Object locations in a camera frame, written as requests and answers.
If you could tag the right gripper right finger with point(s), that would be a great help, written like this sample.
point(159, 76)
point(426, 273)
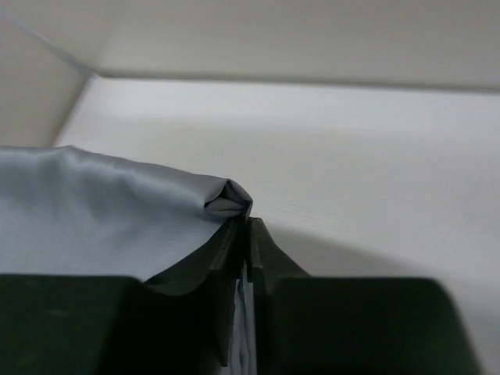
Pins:
point(350, 325)

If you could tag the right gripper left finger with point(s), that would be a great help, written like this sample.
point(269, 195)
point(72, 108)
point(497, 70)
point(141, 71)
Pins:
point(177, 322)

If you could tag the grey cloth placemat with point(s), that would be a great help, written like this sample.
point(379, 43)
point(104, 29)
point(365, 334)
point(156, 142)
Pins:
point(68, 212)

